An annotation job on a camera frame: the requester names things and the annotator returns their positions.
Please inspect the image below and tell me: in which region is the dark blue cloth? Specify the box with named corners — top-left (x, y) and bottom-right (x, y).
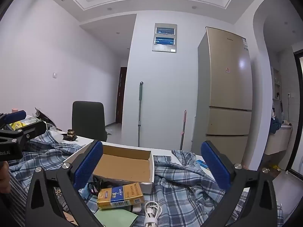
top-left (270, 118), bottom-right (283, 135)

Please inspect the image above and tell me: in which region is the clear plastic bag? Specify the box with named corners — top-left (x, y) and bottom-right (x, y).
top-left (48, 126), bottom-right (62, 138)

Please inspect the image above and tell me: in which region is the grey striped cloth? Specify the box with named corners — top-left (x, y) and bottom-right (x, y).
top-left (9, 177), bottom-right (32, 227)

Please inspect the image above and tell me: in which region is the cardboard box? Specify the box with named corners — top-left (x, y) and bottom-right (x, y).
top-left (63, 142), bottom-right (154, 194)

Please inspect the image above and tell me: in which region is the dark wooden door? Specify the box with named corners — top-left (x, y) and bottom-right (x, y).
top-left (116, 67), bottom-right (126, 124)

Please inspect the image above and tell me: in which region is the gold blue cigarette pack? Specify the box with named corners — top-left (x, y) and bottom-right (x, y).
top-left (97, 182), bottom-right (145, 211)

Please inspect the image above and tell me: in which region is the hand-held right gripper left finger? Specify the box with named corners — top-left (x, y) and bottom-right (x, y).
top-left (25, 140), bottom-right (103, 227)

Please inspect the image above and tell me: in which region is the black hair ties bundle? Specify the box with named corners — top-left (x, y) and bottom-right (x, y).
top-left (86, 177), bottom-right (112, 197)

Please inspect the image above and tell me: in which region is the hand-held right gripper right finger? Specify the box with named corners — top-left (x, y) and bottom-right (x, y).
top-left (201, 141), bottom-right (277, 227)

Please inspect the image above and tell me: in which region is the dark office chair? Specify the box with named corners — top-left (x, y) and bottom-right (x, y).
top-left (72, 101), bottom-right (108, 142)

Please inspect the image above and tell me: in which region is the mop with green grip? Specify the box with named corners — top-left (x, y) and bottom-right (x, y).
top-left (137, 81), bottom-right (144, 147)

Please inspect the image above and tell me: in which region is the white charging cable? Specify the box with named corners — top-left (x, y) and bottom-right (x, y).
top-left (144, 201), bottom-right (163, 227)

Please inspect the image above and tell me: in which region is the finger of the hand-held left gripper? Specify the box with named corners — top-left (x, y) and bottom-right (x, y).
top-left (0, 110), bottom-right (27, 129)
top-left (0, 120), bottom-right (47, 145)

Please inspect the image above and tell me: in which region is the gold refrigerator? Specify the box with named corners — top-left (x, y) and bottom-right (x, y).
top-left (191, 26), bottom-right (253, 168)

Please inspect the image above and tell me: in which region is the white vanity cabinet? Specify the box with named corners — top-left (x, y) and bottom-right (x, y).
top-left (264, 125), bottom-right (293, 156)

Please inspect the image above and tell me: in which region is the green paper card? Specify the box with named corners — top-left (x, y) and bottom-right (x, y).
top-left (94, 208), bottom-right (138, 227)

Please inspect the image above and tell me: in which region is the white plush hair tie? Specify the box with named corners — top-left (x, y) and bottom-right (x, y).
top-left (129, 204), bottom-right (142, 215)

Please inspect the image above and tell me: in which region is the black door frame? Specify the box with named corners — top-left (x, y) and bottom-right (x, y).
top-left (285, 50), bottom-right (303, 174)

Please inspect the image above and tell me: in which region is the grey electrical panel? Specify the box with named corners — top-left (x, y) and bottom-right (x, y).
top-left (151, 23), bottom-right (178, 53)

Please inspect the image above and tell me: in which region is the person's left hand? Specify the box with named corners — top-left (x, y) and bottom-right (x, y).
top-left (0, 159), bottom-right (11, 194)

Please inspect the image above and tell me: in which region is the blue plaid shirt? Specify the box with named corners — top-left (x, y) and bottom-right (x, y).
top-left (9, 129), bottom-right (284, 227)

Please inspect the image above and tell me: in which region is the yellow box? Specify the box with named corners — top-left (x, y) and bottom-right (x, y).
top-left (11, 120), bottom-right (26, 131)

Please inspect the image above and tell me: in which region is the dark crumpled bag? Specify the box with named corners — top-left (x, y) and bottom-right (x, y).
top-left (35, 107), bottom-right (58, 127)

